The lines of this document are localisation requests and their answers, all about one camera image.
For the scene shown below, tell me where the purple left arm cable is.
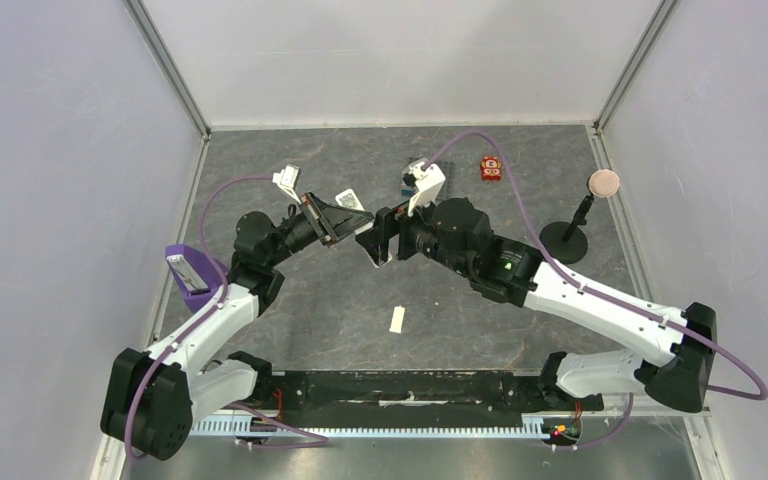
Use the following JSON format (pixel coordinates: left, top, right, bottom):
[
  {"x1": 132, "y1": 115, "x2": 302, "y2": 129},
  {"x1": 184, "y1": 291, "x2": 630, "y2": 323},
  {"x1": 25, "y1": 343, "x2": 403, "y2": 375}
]
[{"x1": 124, "y1": 174, "x2": 330, "y2": 462}]

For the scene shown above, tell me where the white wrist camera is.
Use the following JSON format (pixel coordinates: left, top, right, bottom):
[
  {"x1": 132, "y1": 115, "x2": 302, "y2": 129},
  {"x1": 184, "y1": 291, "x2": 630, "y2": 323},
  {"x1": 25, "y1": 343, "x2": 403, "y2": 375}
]
[
  {"x1": 402, "y1": 159, "x2": 446, "y2": 217},
  {"x1": 272, "y1": 164, "x2": 301, "y2": 204}
]

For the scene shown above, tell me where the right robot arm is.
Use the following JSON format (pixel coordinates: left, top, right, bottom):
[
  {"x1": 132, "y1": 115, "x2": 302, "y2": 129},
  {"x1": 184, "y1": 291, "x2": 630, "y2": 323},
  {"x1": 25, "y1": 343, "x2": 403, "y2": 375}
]
[{"x1": 356, "y1": 198, "x2": 716, "y2": 413}]

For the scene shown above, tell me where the grey lego baseplate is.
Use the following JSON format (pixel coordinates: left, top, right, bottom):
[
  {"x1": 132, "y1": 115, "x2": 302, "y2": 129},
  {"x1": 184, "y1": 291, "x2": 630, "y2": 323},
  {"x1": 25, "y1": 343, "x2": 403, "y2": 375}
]
[{"x1": 436, "y1": 161, "x2": 456, "y2": 202}]

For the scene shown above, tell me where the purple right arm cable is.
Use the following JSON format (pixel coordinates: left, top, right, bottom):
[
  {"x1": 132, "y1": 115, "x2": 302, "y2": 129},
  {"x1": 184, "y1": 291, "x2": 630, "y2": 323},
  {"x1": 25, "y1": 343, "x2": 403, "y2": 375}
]
[{"x1": 422, "y1": 129, "x2": 768, "y2": 452}]

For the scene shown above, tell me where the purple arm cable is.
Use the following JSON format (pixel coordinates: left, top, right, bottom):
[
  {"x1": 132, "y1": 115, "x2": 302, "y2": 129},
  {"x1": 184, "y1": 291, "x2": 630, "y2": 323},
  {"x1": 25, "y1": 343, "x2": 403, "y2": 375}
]
[
  {"x1": 124, "y1": 174, "x2": 330, "y2": 462},
  {"x1": 422, "y1": 129, "x2": 768, "y2": 452}
]

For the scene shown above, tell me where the white remote control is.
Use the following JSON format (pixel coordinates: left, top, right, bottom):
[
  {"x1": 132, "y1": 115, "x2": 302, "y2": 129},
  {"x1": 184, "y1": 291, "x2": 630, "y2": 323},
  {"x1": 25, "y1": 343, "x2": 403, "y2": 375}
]
[{"x1": 335, "y1": 188, "x2": 374, "y2": 228}]

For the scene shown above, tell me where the white battery cover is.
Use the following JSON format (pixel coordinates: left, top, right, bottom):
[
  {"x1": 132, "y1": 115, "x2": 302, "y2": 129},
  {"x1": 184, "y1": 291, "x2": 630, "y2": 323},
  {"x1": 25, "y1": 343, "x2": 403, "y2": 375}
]
[{"x1": 389, "y1": 305, "x2": 406, "y2": 334}]

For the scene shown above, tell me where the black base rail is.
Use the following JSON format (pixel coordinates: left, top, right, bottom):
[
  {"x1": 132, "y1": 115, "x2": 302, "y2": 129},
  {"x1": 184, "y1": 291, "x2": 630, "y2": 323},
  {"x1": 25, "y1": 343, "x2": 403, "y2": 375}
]
[{"x1": 243, "y1": 361, "x2": 604, "y2": 429}]

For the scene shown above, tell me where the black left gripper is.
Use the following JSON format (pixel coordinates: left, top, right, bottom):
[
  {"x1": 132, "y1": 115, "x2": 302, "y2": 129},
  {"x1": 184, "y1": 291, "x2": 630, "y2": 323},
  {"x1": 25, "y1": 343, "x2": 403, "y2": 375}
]
[{"x1": 266, "y1": 190, "x2": 373, "y2": 268}]

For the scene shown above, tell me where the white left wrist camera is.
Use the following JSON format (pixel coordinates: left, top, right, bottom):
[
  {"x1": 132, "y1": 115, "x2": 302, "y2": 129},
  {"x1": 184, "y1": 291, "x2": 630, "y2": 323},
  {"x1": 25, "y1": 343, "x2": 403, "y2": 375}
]
[{"x1": 272, "y1": 164, "x2": 301, "y2": 204}]

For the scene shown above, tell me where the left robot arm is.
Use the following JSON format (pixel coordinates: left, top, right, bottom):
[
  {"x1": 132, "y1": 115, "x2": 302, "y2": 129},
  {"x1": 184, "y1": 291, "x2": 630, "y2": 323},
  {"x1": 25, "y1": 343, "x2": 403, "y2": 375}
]
[{"x1": 100, "y1": 193, "x2": 374, "y2": 460}]

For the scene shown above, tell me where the purple holder block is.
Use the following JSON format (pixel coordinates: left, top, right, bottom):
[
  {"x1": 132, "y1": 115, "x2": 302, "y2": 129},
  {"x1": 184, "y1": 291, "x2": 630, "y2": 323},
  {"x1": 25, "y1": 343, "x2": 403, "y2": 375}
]
[{"x1": 164, "y1": 244, "x2": 228, "y2": 314}]

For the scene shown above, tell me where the beige microphone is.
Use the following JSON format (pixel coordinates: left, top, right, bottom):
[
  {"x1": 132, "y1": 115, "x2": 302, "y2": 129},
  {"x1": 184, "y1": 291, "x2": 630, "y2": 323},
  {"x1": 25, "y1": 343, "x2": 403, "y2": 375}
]
[{"x1": 587, "y1": 169, "x2": 621, "y2": 198}]

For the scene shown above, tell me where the red toy block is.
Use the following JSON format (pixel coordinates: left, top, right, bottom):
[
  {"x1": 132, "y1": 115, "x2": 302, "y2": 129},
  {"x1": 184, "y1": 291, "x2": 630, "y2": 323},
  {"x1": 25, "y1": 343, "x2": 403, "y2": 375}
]
[{"x1": 480, "y1": 156, "x2": 503, "y2": 182}]

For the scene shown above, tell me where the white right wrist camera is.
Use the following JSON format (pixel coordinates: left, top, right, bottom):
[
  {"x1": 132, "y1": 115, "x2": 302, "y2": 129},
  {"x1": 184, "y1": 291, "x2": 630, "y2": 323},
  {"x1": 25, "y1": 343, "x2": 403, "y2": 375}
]
[{"x1": 402, "y1": 159, "x2": 446, "y2": 217}]

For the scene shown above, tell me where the white slotted cable duct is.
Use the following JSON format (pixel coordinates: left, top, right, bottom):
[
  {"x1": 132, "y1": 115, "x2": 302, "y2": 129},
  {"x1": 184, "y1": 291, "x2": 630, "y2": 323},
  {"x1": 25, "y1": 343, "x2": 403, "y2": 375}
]
[{"x1": 190, "y1": 412, "x2": 551, "y2": 441}]

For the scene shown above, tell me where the black microphone stand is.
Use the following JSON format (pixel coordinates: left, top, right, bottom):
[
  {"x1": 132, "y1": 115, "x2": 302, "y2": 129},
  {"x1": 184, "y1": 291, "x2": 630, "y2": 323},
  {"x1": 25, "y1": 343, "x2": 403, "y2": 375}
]
[{"x1": 539, "y1": 194, "x2": 595, "y2": 265}]

